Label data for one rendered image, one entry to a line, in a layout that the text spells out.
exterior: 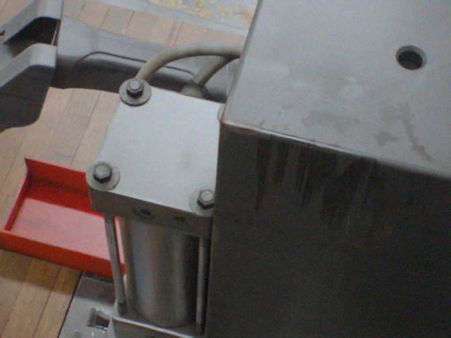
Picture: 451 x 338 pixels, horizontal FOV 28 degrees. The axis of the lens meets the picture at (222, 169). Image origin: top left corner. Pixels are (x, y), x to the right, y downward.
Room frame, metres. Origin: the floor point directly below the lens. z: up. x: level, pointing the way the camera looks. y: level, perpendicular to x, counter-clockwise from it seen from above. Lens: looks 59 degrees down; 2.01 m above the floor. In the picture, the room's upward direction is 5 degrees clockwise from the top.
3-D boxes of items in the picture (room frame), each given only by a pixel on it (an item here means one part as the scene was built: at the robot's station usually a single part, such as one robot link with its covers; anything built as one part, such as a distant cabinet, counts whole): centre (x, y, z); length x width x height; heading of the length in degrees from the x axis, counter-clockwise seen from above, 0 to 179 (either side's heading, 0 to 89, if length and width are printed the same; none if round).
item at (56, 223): (0.54, 0.16, 0.93); 0.25 x 0.12 x 0.06; 79
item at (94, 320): (0.38, 0.11, 0.98); 0.07 x 0.02 x 0.01; 79
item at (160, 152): (0.32, 0.04, 1.37); 0.11 x 0.09 x 0.30; 169
